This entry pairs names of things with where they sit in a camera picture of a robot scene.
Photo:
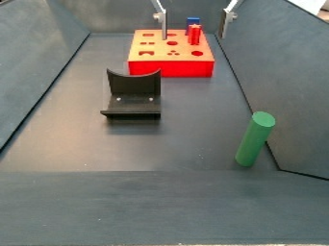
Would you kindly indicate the red star block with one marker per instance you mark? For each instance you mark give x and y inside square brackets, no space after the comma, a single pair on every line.
[195,34]

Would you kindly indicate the green cylinder peg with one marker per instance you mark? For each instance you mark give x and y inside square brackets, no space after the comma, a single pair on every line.
[260,127]

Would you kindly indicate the blue rectangular block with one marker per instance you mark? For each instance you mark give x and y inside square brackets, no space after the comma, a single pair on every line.
[192,21]

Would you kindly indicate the black curved holder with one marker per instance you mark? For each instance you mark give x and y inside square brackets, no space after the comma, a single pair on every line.
[136,94]

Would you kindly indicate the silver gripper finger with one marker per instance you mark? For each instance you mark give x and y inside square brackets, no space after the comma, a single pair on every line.
[161,17]
[229,16]

